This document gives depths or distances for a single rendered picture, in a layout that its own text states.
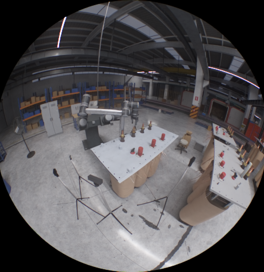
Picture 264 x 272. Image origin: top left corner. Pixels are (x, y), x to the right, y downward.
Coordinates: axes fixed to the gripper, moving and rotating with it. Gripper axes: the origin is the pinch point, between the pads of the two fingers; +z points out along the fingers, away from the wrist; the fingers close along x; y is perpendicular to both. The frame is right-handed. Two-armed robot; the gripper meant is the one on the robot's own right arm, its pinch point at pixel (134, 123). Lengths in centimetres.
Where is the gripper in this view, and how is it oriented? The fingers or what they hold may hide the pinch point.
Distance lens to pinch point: 169.3
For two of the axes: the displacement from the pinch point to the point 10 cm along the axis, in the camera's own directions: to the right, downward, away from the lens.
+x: 7.4, 3.7, -5.7
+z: -0.6, 8.7, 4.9
